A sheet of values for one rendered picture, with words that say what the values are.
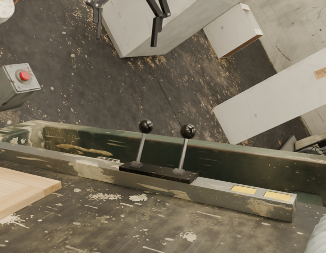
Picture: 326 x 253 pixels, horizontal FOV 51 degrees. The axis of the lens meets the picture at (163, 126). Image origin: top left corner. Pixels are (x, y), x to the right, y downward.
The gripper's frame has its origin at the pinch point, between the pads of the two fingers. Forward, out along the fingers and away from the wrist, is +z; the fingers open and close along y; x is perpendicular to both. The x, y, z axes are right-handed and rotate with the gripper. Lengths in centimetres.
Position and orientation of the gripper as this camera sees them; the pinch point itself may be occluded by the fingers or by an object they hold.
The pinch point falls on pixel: (126, 38)
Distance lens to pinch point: 86.4
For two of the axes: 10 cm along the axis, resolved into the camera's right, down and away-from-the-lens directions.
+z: -1.0, 9.8, 1.5
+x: -3.0, -1.7, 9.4
